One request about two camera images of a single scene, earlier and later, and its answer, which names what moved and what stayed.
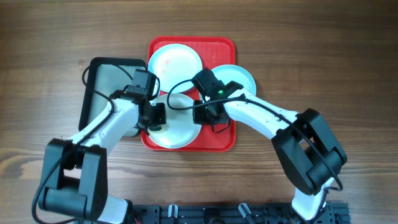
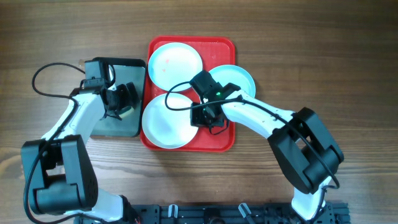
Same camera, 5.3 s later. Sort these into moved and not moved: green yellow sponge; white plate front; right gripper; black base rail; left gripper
Moved: green yellow sponge; left gripper
Not moved: right gripper; white plate front; black base rail
